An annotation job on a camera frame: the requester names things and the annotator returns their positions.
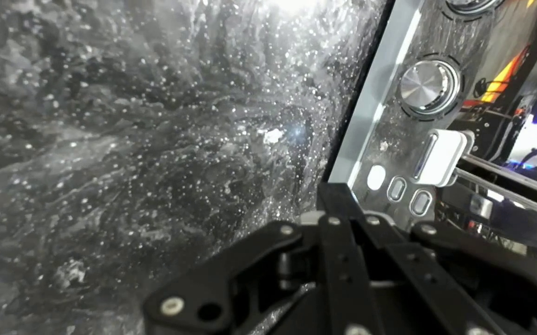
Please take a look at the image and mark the white toaster lever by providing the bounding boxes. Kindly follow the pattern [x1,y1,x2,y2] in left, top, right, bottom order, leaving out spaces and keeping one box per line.
[414,128,471,188]

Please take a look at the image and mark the cream and chrome toaster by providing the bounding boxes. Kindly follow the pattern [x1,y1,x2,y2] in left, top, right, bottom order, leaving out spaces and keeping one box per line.
[325,0,537,257]

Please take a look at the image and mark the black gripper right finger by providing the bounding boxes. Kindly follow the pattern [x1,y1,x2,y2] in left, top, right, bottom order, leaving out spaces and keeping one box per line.
[360,216,497,335]

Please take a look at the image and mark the chrome toaster dial knob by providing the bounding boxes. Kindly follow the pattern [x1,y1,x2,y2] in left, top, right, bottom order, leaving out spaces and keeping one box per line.
[397,56,462,119]

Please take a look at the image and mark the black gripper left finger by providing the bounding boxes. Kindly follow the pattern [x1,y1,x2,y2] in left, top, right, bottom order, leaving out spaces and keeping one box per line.
[319,184,371,335]

